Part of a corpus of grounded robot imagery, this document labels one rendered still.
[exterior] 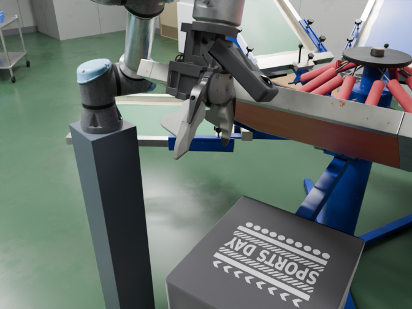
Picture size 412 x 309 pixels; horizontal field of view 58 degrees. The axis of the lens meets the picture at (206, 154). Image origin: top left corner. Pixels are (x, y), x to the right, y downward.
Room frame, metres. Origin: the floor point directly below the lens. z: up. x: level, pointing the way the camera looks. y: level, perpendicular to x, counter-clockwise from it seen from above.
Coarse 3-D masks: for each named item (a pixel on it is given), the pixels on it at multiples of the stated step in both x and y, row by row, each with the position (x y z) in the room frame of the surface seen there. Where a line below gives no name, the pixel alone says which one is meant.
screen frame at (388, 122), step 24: (144, 72) 0.81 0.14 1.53; (240, 96) 0.68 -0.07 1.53; (288, 96) 0.64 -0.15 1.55; (312, 96) 0.62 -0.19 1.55; (336, 120) 0.58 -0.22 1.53; (360, 120) 0.56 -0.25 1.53; (384, 120) 0.54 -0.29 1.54; (408, 120) 0.53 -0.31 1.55; (408, 144) 0.57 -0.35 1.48; (408, 168) 0.96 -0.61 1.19
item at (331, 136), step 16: (272, 112) 0.72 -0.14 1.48; (304, 128) 0.81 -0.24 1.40; (320, 128) 0.72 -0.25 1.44; (336, 128) 0.65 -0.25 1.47; (352, 128) 0.60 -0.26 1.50; (320, 144) 1.09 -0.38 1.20; (336, 144) 0.94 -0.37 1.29; (352, 144) 0.82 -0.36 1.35; (368, 144) 0.73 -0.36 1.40; (384, 144) 0.66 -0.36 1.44; (384, 160) 0.95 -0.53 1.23
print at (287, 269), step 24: (240, 240) 0.91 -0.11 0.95; (264, 240) 0.91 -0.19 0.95; (288, 240) 0.91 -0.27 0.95; (216, 264) 0.80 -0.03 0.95; (240, 264) 0.80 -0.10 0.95; (264, 264) 0.80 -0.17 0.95; (288, 264) 0.80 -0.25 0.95; (312, 264) 0.80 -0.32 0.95; (264, 288) 0.72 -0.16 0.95; (288, 288) 0.72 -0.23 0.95; (312, 288) 0.72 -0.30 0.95
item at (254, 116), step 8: (240, 104) 0.75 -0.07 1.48; (248, 104) 0.72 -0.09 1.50; (240, 112) 0.91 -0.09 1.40; (248, 112) 0.85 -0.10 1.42; (256, 112) 0.80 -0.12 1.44; (264, 112) 0.76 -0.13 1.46; (240, 120) 1.14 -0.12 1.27; (248, 120) 1.05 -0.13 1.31; (256, 120) 0.98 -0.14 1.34; (264, 120) 0.91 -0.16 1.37; (272, 120) 0.86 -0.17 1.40; (280, 120) 0.81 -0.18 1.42; (256, 128) 1.26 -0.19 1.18; (264, 128) 1.15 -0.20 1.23; (272, 128) 1.06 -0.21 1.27; (280, 128) 0.99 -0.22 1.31; (288, 128) 0.92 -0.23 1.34; (280, 136) 1.28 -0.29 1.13; (288, 136) 1.17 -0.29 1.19; (296, 136) 1.08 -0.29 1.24; (304, 136) 1.00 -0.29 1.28; (312, 144) 1.19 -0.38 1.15
